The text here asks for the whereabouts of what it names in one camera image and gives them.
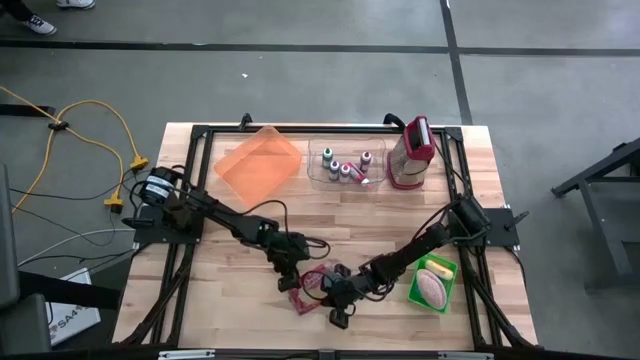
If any orange-capped colour bottle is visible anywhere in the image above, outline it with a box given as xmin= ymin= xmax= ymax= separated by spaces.
xmin=347 ymin=161 xmax=372 ymax=188

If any black metal workstation frame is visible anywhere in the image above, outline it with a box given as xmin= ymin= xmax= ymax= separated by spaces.
xmin=551 ymin=137 xmax=640 ymax=291

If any white printed box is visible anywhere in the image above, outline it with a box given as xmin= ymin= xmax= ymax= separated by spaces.
xmin=45 ymin=268 xmax=102 ymax=347

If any black stand leg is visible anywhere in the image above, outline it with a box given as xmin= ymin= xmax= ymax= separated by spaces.
xmin=0 ymin=103 xmax=56 ymax=118

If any pinkish bread loaf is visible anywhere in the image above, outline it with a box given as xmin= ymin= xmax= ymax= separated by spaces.
xmin=415 ymin=268 xmax=448 ymax=310

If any orange translucent tray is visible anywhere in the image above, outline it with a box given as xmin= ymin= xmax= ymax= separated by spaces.
xmin=212 ymin=124 xmax=304 ymax=209

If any white floor cable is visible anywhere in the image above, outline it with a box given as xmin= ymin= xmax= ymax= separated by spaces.
xmin=17 ymin=228 xmax=136 ymax=268

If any clear plastic bin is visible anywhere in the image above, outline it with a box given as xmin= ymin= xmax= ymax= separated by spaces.
xmin=306 ymin=135 xmax=389 ymax=193

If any yellow extension cable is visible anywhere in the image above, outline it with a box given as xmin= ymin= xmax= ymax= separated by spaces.
xmin=0 ymin=84 xmax=150 ymax=214

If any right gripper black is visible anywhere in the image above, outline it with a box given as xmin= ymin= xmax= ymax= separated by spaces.
xmin=318 ymin=262 xmax=382 ymax=332

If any steel box grater red trim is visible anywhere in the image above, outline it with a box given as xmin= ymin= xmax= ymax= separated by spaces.
xmin=386 ymin=115 xmax=437 ymax=191

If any red popcorn packet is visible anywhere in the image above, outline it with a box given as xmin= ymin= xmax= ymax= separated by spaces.
xmin=287 ymin=263 xmax=334 ymax=317

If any person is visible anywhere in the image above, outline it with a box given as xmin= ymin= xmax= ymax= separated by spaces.
xmin=0 ymin=0 xmax=97 ymax=37

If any green plastic basket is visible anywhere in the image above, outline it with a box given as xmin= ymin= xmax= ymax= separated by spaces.
xmin=407 ymin=252 xmax=459 ymax=315

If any black metal table frame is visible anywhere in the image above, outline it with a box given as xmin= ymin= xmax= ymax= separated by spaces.
xmin=112 ymin=112 xmax=539 ymax=360

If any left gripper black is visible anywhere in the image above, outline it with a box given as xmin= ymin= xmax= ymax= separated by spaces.
xmin=258 ymin=226 xmax=313 ymax=294

